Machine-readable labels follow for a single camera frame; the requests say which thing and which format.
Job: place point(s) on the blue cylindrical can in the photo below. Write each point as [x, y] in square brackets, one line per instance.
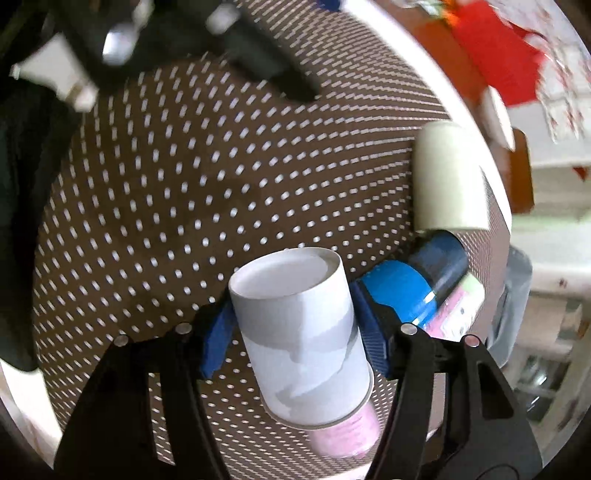
[415, 281]

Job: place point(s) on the pink labelled packet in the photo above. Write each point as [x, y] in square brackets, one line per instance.
[455, 309]

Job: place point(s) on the brown wooden board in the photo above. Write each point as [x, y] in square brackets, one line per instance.
[521, 170]

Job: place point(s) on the red cloth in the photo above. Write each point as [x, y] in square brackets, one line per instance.
[498, 50]

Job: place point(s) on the white grey patterned paper cup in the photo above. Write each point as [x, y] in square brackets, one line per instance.
[300, 341]

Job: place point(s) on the orange brown box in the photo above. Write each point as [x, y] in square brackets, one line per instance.
[443, 50]

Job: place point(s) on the grey plastic bag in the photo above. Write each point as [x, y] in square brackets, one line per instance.
[512, 309]

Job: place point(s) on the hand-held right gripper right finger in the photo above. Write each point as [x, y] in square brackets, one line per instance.
[370, 330]

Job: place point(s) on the pink cylindrical container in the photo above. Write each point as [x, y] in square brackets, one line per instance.
[346, 436]

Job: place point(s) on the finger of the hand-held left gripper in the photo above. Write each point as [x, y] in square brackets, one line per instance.
[272, 60]

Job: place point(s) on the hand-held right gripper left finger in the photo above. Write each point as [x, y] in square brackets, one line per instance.
[215, 336]

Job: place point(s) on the dark cloth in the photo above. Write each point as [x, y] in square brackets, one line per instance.
[27, 207]

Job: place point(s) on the plain white cup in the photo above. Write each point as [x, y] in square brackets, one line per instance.
[450, 180]

